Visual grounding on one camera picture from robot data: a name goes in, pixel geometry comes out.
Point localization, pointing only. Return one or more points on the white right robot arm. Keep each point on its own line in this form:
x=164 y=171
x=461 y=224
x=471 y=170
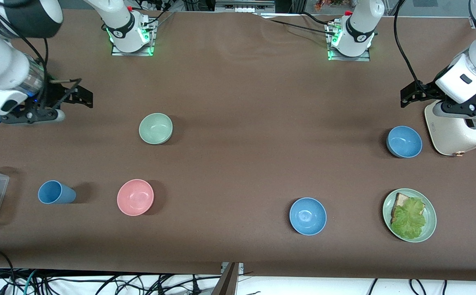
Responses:
x=0 y=61

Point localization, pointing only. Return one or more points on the blue cup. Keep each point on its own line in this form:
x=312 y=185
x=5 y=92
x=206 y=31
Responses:
x=57 y=192

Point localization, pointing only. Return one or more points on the pink bowl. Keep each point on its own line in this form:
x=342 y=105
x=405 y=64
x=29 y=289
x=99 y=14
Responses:
x=135 y=197

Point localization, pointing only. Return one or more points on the bread slice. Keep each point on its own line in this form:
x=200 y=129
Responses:
x=402 y=200

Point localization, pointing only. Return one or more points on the green plate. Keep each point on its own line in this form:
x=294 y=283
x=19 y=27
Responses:
x=430 y=217

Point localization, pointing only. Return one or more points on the dark wedge-shaped post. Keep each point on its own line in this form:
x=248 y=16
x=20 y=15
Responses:
x=227 y=282

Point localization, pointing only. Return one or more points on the green lettuce leaf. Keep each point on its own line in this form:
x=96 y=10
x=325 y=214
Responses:
x=408 y=219

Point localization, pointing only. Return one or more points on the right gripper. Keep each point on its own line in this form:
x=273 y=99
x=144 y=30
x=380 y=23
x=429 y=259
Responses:
x=53 y=96

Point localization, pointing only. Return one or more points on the green bowl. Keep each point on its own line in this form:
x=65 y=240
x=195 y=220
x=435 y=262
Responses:
x=156 y=129

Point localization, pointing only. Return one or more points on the cream toaster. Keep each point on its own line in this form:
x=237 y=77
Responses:
x=455 y=135

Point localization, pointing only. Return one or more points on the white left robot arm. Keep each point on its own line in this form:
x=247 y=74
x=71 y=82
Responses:
x=361 y=28

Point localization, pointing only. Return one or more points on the blue bowl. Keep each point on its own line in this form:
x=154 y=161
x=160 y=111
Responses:
x=404 y=141
x=307 y=216

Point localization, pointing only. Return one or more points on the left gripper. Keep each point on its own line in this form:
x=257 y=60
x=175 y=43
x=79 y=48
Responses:
x=425 y=91

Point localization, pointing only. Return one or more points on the small metal bracket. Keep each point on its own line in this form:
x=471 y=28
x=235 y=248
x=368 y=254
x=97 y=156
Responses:
x=241 y=267

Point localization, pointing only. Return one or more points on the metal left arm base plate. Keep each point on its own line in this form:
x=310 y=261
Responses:
x=344 y=59

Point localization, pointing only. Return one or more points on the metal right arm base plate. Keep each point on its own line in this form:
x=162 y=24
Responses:
x=119 y=53

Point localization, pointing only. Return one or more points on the colourful snack bag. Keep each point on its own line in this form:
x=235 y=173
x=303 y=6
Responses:
x=324 y=4

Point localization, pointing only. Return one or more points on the power strip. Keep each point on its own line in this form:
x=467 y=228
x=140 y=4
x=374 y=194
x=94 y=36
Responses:
x=152 y=4

